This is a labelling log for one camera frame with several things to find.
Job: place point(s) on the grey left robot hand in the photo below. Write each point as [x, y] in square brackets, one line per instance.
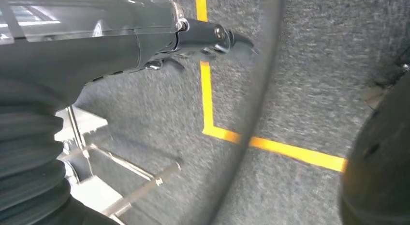
[96, 47]

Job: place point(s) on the stainless steel workbench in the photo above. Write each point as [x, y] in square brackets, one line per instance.
[137, 191]

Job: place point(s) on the yellow floor tape square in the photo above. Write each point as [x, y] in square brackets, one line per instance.
[207, 98]

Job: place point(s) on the dark robot leg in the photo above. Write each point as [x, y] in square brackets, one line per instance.
[381, 172]

